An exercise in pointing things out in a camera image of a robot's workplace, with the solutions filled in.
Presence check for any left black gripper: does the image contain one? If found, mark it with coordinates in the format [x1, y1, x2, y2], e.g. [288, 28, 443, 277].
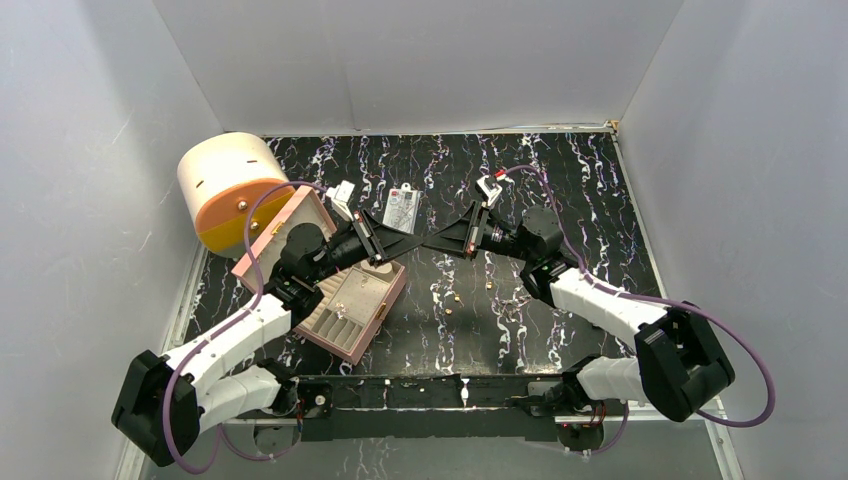
[310, 210, 422, 285]

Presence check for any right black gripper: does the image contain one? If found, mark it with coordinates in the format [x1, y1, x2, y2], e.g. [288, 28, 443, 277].
[422, 200, 535, 263]

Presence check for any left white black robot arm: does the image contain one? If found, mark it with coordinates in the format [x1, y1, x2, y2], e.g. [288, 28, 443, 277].
[110, 212, 424, 475]

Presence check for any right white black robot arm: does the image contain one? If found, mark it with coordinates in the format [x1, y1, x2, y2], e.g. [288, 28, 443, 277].
[423, 203, 736, 422]

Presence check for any pink open jewelry box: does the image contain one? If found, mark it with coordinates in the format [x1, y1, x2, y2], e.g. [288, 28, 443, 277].
[232, 182, 407, 365]

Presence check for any white orange cylindrical drawer box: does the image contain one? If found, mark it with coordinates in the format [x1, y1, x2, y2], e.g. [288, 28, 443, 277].
[177, 132, 296, 259]

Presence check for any clear packaged necklace card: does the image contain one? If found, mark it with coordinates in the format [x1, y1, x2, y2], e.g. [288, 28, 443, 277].
[382, 183, 422, 234]

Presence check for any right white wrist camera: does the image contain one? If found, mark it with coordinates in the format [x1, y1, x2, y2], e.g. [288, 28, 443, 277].
[475, 170, 507, 209]

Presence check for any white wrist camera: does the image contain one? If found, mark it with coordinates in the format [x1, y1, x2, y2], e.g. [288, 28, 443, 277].
[475, 170, 507, 209]
[326, 180, 356, 222]

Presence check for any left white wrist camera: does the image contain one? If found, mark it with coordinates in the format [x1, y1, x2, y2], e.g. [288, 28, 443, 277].
[326, 180, 356, 222]

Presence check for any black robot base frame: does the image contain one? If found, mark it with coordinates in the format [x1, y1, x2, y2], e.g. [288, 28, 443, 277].
[242, 374, 624, 451]

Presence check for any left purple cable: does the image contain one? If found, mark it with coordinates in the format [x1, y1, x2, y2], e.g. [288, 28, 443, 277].
[160, 180, 333, 476]

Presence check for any purple cable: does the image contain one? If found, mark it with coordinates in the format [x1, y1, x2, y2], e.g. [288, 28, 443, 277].
[160, 180, 333, 476]
[503, 164, 776, 455]

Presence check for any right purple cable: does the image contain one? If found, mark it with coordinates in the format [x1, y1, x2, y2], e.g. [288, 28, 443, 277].
[503, 164, 776, 455]

